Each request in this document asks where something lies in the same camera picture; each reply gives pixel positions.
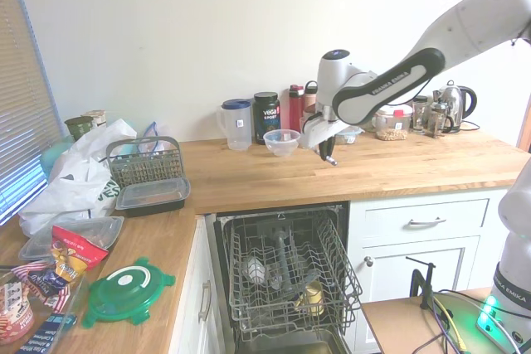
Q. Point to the clear plastic bowl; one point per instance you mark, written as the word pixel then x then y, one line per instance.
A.
pixel 282 144

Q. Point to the stainless steel electric kettle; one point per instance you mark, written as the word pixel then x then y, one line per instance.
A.
pixel 454 103

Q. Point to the clear zip bag blue seal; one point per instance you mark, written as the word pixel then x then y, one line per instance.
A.
pixel 151 138

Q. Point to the black food container clear lid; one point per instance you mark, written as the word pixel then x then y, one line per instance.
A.
pixel 153 198

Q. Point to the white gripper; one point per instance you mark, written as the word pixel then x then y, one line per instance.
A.
pixel 317 130

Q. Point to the white window blinds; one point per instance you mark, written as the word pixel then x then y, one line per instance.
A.
pixel 20 101

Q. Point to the silver cabinet knob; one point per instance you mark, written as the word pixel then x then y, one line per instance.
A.
pixel 368 261

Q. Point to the red snack bag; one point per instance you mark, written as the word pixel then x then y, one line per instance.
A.
pixel 76 256

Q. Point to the red water bottle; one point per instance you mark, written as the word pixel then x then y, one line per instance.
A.
pixel 295 109

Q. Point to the white cup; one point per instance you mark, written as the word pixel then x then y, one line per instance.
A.
pixel 255 270

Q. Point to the teal round object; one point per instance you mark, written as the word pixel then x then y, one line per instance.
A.
pixel 56 157

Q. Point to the black table clamp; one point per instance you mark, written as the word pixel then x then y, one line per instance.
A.
pixel 426 287

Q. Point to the white cabinet door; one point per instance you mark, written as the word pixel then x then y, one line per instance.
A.
pixel 448 263

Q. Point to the clear pitcher blue lid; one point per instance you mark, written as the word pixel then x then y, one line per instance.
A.
pixel 237 126

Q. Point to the clear plastic takeaway container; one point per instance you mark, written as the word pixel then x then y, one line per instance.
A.
pixel 99 229

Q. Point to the dark green cup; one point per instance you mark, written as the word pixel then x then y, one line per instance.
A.
pixel 76 128

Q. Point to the striped popcorn bag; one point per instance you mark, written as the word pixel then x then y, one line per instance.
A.
pixel 39 277

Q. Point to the white brown paper tub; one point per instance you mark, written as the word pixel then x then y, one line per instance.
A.
pixel 94 118

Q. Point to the pink bottle black lid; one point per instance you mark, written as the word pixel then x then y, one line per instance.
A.
pixel 311 97

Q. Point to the yellow mug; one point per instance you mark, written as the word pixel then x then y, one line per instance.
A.
pixel 313 298

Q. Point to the tall glass jar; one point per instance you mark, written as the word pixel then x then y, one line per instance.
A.
pixel 420 115

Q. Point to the white plastic shopping bag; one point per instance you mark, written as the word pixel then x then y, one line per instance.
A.
pixel 74 188

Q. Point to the open black dishwasher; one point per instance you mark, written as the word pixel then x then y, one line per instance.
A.
pixel 220 246

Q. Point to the glass container blue lid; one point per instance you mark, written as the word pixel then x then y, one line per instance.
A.
pixel 350 135

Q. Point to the clear glass baking dish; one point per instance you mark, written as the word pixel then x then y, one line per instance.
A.
pixel 68 308

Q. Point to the green round container lid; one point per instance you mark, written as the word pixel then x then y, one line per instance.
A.
pixel 124 292

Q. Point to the white cabinet drawer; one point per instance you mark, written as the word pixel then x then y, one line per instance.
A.
pixel 386 213

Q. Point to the grey dishwasher cutlery basket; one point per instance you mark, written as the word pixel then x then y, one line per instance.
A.
pixel 145 167

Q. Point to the black Vega protein tub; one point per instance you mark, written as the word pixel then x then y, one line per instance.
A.
pixel 266 115

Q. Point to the glass french press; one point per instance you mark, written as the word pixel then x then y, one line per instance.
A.
pixel 439 119

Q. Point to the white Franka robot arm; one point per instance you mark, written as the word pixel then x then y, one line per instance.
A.
pixel 477 18

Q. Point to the clear canister with nuts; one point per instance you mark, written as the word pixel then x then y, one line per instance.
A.
pixel 392 126

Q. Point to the blue food package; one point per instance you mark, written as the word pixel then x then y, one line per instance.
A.
pixel 58 327

